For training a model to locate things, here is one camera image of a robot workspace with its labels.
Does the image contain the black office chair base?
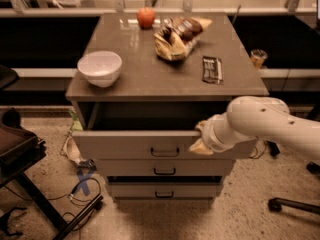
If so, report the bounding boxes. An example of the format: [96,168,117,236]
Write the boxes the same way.
[268,162,320,215]

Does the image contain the black floor cable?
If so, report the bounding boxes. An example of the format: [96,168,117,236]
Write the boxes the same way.
[46,176,102,240]

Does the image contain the black stand foot right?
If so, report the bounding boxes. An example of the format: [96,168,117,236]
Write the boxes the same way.
[267,141,280,158]

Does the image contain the white bowl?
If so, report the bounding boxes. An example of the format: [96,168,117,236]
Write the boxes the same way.
[77,51,122,88]

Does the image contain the plastic cup on ledge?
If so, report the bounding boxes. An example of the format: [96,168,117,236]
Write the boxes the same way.
[250,49,268,69]

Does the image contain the green snack bag floor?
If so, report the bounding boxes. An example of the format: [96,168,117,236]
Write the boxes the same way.
[69,110,83,131]

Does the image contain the grey top drawer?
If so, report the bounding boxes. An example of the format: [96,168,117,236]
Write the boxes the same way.
[73,130,257,160]

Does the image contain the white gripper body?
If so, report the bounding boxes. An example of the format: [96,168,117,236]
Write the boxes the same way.
[201,115,234,153]

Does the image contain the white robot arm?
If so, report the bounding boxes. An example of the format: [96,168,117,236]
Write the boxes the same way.
[189,96,320,160]

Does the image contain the white cup on floor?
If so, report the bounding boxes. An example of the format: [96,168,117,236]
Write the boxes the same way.
[63,137,81,165]

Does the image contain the grey bottom drawer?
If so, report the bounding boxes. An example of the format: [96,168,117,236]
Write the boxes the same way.
[106,176,223,199]

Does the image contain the black cart left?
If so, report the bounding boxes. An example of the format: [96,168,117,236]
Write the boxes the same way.
[0,64,104,240]

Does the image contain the grey middle drawer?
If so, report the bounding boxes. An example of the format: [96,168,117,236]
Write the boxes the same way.
[95,159,233,176]

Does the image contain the grey drawer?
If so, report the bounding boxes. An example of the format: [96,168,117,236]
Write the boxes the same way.
[73,130,257,160]
[95,159,233,176]
[106,176,223,199]

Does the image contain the grey drawer cabinet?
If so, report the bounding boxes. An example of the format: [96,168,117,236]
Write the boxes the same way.
[65,11,270,205]

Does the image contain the brown chip bag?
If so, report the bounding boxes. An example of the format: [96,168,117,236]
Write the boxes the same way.
[154,17,212,61]

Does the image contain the red apple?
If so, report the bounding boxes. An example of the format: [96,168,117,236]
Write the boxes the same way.
[136,7,155,29]

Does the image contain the black snack bar wrapper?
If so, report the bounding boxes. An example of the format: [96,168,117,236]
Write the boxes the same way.
[202,56,223,85]

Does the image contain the blue tape cross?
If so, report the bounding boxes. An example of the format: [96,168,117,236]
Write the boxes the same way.
[71,169,94,196]

